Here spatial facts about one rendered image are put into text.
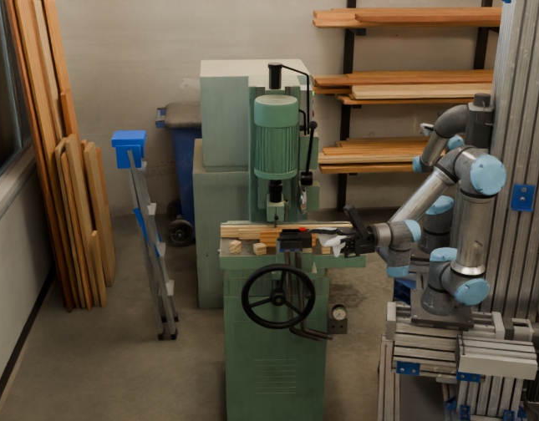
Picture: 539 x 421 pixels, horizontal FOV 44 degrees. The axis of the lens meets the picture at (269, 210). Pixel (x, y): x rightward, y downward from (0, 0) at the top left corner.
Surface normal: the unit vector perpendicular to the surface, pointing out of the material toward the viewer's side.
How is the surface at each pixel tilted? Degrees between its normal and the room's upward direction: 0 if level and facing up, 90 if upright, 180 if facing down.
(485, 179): 82
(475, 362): 90
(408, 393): 0
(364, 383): 0
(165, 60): 90
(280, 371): 90
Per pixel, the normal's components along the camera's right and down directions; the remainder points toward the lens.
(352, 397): 0.00, -0.92
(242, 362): 0.03, 0.40
